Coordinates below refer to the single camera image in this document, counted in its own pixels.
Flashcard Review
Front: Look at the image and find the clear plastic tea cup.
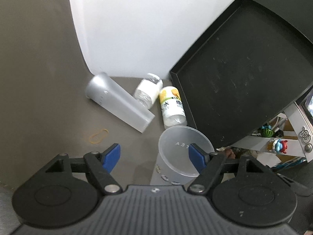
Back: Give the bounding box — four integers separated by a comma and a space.
150, 126, 214, 186

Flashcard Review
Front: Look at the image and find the frosted plastic cup lying down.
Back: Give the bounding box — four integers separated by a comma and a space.
85, 73, 154, 133

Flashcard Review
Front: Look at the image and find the yellow rubber band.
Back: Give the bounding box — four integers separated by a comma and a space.
89, 128, 109, 144

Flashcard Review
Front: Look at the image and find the yellow label plastic bottle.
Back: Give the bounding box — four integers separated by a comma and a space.
159, 87, 187, 129

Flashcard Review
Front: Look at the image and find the watermelon figurine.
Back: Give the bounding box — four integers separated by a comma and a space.
259, 125, 274, 138

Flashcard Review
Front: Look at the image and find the blue red crab toy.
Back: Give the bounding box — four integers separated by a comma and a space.
270, 138, 288, 154

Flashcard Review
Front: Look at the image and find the white label plastic bottle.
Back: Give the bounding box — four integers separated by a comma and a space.
133, 73, 163, 110

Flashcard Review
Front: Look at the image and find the silver metal shelf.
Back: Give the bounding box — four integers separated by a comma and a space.
232, 88, 312, 170

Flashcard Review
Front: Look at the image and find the black square tray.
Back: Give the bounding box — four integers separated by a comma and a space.
170, 0, 312, 148

